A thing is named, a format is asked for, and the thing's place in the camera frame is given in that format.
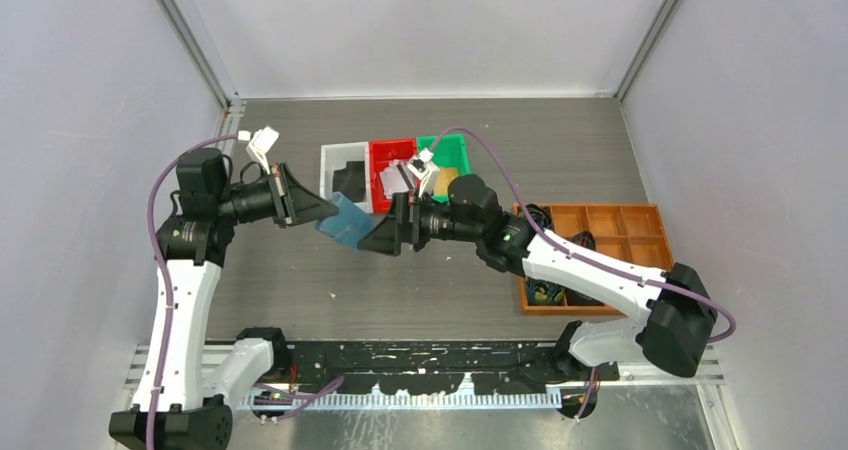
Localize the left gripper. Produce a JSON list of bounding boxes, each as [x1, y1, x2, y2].
[[215, 162, 338, 228]]

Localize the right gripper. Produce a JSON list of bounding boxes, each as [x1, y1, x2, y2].
[[357, 190, 482, 259]]

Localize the blue leather card holder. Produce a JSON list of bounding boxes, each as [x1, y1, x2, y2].
[[316, 192, 377, 250]]

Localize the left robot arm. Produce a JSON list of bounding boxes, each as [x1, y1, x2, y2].
[[108, 148, 338, 449]]

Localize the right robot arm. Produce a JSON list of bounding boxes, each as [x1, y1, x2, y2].
[[357, 175, 718, 381]]

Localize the black cards in white bin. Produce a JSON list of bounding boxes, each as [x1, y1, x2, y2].
[[332, 160, 367, 203]]

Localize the silver cards in red bin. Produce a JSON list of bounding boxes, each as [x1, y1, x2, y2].
[[378, 160, 417, 200]]

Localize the gold cards in green bin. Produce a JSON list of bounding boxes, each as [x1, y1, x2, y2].
[[433, 167, 460, 198]]

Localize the white plastic bin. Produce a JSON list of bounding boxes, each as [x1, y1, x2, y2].
[[319, 141, 374, 213]]

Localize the red plastic bin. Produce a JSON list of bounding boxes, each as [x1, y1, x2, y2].
[[368, 138, 418, 214]]

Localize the green plastic bin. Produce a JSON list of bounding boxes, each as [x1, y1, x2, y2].
[[432, 133, 472, 202]]

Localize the rolled belt top left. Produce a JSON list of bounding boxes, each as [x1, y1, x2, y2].
[[522, 204, 554, 230]]

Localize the rolled belt bottom left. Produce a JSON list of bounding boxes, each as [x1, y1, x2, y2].
[[524, 278, 565, 306]]

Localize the orange compartment tray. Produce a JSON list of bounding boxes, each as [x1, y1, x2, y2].
[[517, 203, 674, 317]]

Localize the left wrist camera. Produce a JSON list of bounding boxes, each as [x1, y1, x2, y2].
[[237, 126, 279, 174]]

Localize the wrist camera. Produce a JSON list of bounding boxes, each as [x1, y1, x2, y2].
[[237, 126, 279, 174], [405, 148, 440, 199]]

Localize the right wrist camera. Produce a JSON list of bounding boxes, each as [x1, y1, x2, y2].
[[405, 148, 440, 199]]

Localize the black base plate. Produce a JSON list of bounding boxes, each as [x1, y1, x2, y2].
[[259, 340, 589, 396]]

